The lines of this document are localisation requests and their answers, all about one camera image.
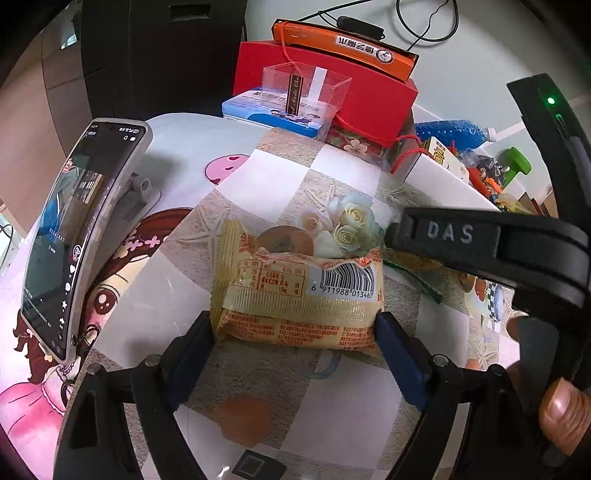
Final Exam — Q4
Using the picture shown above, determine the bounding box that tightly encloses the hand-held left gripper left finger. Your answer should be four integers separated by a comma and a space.
53, 311, 216, 480

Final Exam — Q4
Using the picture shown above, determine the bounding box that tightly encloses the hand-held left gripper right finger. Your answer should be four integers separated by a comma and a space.
374, 312, 546, 480

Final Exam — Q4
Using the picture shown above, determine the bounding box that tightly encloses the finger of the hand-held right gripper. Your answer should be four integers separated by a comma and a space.
385, 207, 591, 319

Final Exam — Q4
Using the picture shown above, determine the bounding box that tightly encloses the green label cake packet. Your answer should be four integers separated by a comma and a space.
381, 249, 444, 303

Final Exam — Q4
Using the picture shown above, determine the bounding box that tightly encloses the beige bread packet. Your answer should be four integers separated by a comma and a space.
210, 219, 386, 358

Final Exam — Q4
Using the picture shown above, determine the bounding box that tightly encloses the person's right hand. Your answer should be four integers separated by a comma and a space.
538, 378, 591, 457

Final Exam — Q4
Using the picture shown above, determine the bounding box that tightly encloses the colourful toy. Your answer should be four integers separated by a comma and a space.
466, 154, 506, 204

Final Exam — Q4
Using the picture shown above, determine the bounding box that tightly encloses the green dumbbell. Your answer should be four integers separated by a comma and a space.
501, 147, 532, 190

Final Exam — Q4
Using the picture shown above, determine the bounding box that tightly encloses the white card box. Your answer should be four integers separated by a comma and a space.
422, 136, 472, 178

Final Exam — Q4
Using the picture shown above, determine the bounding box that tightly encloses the brown cardboard box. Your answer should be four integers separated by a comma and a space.
517, 187, 559, 217

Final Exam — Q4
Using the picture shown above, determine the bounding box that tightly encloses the blue bead bottle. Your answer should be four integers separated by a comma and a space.
414, 119, 499, 151

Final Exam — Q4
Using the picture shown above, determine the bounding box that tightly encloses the floral patterned packet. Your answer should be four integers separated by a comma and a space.
325, 129, 393, 160

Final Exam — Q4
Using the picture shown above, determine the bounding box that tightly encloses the red paper bag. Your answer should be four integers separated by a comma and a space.
233, 41, 420, 171

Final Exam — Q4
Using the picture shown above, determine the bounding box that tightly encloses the smartphone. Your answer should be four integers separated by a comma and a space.
21, 119, 153, 363

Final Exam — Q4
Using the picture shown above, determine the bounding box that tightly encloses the white phone stand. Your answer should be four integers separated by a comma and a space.
108, 173, 162, 232

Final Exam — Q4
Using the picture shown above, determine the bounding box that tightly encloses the orange box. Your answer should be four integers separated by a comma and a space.
271, 19, 420, 84

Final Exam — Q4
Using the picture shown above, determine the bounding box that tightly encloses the clear plastic box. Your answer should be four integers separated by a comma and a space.
262, 64, 352, 139

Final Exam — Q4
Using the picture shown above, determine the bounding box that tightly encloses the blue tissue box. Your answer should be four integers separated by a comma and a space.
221, 88, 333, 140

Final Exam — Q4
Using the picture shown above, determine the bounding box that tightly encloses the black cabinet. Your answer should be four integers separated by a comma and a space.
81, 0, 247, 134

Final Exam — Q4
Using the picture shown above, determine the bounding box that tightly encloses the black cable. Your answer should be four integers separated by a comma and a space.
394, 0, 459, 51

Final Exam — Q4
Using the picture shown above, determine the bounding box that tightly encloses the black inline cable box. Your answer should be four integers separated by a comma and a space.
336, 16, 385, 41

